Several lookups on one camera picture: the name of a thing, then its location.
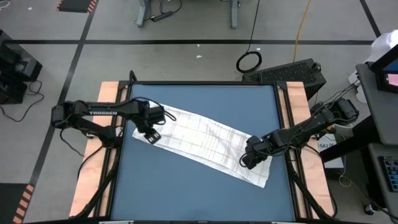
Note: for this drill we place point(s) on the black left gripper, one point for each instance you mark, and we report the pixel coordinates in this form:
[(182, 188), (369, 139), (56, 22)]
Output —
[(150, 133)]

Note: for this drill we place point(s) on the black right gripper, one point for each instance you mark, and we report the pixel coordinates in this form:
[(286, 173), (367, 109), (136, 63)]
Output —
[(259, 147)]

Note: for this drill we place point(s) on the white checked towel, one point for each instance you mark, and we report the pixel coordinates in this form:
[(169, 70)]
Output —
[(205, 140)]

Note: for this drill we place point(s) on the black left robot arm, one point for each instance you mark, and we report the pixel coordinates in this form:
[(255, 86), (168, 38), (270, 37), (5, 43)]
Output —
[(102, 112)]

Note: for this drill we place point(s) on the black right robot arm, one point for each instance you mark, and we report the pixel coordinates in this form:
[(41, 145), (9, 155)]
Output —
[(308, 126)]

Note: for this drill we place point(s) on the light wooden side board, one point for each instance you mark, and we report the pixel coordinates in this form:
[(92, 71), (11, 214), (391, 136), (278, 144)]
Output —
[(297, 99), (105, 93)]

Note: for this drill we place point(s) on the white labelled box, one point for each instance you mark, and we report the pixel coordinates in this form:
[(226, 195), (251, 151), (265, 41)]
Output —
[(329, 155)]

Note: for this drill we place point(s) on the black perforated computer tower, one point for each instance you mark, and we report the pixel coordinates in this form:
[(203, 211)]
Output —
[(286, 74)]

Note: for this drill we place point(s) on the black desk leg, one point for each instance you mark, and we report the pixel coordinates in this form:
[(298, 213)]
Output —
[(348, 143)]

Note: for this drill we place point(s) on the grey desk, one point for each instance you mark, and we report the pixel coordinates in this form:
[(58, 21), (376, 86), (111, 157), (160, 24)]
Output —
[(374, 149), (382, 115)]

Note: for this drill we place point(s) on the black power strip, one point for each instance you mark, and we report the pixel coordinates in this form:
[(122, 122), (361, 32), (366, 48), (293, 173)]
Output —
[(161, 16)]

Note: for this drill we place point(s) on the grey desk leg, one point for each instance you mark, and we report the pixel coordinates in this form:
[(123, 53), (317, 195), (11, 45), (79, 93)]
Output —
[(234, 14), (143, 12)]

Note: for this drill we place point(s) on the black caster wheel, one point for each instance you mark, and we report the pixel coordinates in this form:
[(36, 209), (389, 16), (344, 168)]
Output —
[(368, 209)]

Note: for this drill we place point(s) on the black keypad blue keys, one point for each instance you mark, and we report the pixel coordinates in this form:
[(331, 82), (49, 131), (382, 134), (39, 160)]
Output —
[(391, 172)]

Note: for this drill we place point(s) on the black mat orange stripes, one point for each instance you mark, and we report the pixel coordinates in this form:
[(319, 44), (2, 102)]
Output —
[(9, 202), (76, 4)]

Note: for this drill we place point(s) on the black equipment stack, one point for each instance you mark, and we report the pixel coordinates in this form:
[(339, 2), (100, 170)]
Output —
[(15, 65)]

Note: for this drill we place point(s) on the black framed display screen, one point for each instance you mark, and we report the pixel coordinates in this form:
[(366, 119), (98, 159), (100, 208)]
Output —
[(392, 70)]

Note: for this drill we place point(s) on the white cloth bundle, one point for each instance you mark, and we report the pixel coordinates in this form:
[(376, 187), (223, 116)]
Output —
[(384, 43)]

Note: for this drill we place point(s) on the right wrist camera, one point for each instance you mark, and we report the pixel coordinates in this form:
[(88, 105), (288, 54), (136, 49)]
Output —
[(249, 160)]

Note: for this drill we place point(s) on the black table frame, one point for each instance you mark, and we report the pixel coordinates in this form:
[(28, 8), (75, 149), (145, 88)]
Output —
[(202, 83)]

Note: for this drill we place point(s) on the white edge bracket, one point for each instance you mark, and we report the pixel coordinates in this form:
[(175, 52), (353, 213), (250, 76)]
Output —
[(116, 222)]

